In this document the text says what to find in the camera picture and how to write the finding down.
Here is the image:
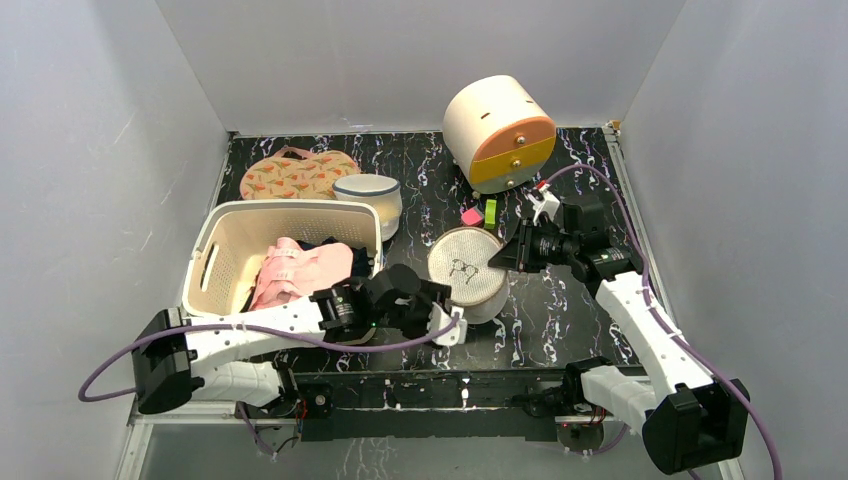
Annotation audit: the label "beige-trimmed white mesh laundry bag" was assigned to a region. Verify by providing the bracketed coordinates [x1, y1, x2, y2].
[427, 227, 509, 325]

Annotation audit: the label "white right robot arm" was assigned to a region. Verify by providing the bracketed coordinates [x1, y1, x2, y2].
[488, 196, 748, 475]

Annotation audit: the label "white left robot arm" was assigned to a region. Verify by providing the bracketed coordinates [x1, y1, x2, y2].
[131, 264, 467, 416]

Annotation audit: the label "blue-trimmed white mesh laundry bag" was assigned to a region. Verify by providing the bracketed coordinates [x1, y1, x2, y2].
[332, 174, 403, 241]

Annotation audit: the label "cream plastic laundry basket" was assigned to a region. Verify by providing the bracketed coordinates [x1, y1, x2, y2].
[180, 199, 385, 319]

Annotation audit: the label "green block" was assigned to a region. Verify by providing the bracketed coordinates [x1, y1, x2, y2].
[483, 199, 497, 230]

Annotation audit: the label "dark clothes in basket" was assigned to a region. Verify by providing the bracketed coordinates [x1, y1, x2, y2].
[297, 237, 375, 277]

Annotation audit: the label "pink block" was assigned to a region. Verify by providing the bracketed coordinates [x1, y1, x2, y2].
[460, 207, 485, 227]

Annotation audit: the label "cream round drawer cabinet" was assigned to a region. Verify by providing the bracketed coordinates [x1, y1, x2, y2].
[442, 75, 557, 195]

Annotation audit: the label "pink cloth in basket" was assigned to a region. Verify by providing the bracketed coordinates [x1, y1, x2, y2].
[248, 237, 352, 311]

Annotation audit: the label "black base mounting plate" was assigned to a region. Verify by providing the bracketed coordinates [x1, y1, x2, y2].
[235, 370, 607, 444]

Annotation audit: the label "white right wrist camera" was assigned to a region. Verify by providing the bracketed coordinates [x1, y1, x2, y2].
[527, 181, 561, 226]

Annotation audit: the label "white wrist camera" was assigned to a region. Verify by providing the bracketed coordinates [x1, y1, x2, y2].
[426, 303, 468, 347]
[527, 181, 561, 226]

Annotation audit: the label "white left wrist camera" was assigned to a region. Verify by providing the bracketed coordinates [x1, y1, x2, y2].
[426, 303, 468, 347]

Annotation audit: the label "aluminium table edge rail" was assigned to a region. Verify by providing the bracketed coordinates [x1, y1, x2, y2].
[115, 402, 304, 479]

